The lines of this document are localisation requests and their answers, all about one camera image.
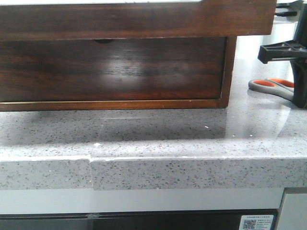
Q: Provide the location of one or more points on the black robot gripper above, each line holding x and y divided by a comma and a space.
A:
294, 51

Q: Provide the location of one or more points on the orange grey scissors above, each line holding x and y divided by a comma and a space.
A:
274, 86

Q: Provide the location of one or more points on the wooden drawer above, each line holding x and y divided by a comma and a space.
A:
144, 72
136, 20

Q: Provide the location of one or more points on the dark wooden drawer cabinet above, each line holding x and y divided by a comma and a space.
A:
227, 72

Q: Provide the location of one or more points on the white cabinet door panel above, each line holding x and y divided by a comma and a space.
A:
293, 214

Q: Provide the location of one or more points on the white QR code label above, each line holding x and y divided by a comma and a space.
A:
256, 222

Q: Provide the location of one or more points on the black appliance under counter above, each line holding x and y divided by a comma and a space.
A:
146, 220

